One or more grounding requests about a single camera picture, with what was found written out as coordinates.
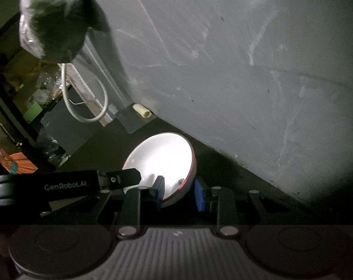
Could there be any white ceramic bowl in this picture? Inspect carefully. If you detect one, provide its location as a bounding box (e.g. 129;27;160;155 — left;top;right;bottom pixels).
123;132;197;207

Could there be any orange patterned panel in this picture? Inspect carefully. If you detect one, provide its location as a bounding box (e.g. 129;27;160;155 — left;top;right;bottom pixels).
0;149;38;175

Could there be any cream rolled cloth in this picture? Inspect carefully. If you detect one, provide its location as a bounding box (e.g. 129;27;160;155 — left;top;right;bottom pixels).
132;104;152;119

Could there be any dark grey cabinet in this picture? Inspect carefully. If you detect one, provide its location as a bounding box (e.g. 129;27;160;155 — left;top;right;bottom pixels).
41;98;102;155

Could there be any green box on shelf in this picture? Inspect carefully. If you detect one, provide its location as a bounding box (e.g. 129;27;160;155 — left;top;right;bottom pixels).
23;102;43;123

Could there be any hanging plastic bag of greens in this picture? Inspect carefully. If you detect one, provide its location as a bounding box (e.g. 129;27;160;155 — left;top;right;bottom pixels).
14;0;89;65

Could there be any white looped hose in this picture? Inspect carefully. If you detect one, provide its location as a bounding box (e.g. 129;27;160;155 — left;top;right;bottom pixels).
60;63;109;124

